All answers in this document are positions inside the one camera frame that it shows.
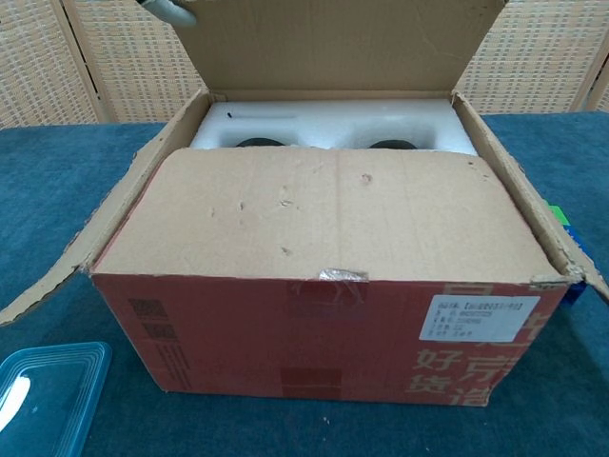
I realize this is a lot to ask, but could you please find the woven bamboo folding screen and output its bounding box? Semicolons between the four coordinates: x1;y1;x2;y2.
0;0;609;129

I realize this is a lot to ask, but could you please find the blue table cloth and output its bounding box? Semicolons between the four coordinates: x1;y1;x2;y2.
0;111;609;457

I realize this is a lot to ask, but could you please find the white foam insert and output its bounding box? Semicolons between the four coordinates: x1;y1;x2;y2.
189;98;480;156

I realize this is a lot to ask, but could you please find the dark dome-shaped object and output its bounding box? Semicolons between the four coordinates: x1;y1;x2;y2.
236;136;286;149
365;138;420;151

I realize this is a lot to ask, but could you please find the green toy brick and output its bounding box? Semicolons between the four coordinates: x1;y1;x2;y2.
546;204;570;228

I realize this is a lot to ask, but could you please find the clear blue plastic lid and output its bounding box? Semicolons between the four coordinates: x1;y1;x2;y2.
0;340;113;457

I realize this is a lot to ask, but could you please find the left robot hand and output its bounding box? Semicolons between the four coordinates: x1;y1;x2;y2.
137;0;199;29

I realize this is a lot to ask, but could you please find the red brown cardboard box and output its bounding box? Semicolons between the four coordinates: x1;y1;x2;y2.
0;0;609;410

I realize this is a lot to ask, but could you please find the blue toy brick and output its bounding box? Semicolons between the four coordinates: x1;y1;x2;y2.
560;223;586;306

